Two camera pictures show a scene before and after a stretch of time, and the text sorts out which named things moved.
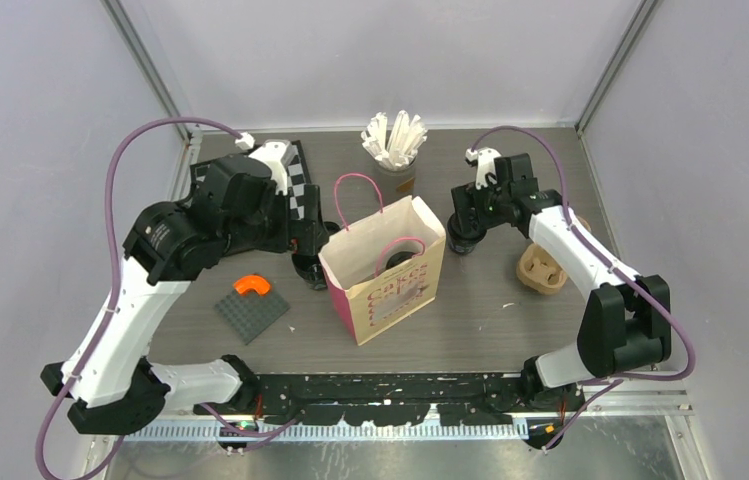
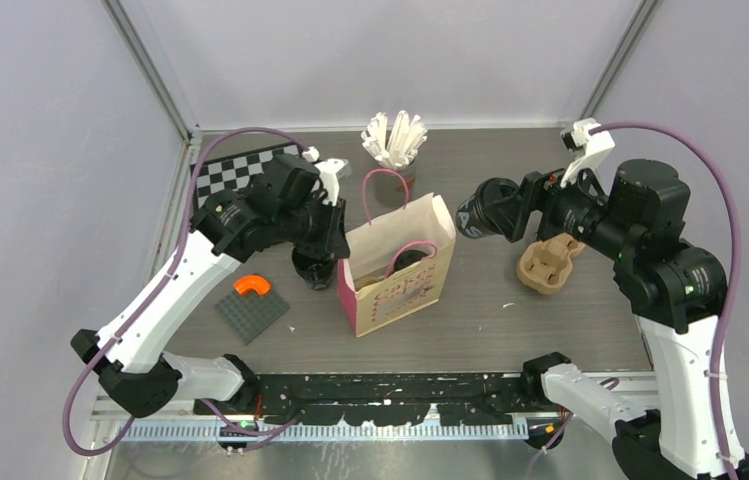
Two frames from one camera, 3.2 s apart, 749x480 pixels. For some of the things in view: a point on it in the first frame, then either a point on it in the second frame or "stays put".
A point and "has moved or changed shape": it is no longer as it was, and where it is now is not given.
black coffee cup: [463, 243] has moved or changed shape
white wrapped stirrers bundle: [405, 140] stays put
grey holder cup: [394, 184] stays put
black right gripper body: [488, 203] → [573, 209]
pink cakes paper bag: [385, 268] has moved or changed shape
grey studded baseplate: [251, 313] stays put
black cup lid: [454, 229] has moved or changed shape
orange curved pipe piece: [257, 283] stays put
